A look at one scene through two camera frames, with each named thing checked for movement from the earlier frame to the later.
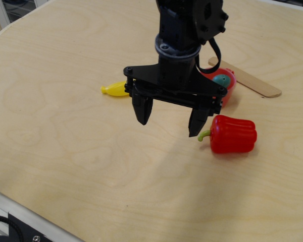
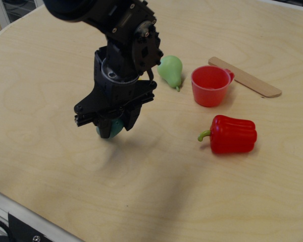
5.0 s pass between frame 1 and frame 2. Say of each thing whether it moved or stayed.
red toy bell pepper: stayed
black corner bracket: stayed
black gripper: moved
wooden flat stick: stayed
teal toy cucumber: moved
